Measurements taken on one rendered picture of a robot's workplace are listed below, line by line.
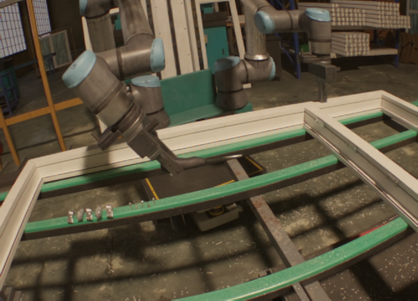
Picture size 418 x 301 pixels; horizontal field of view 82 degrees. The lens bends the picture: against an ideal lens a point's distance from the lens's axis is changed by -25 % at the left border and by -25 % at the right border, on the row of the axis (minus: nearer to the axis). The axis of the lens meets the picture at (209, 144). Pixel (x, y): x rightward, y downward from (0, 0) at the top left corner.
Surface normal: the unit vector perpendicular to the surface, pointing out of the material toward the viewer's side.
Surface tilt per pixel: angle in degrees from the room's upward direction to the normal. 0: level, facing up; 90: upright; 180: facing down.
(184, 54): 90
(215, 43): 90
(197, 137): 90
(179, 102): 90
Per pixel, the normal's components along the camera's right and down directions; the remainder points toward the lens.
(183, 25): 0.41, 0.36
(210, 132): 0.21, 0.41
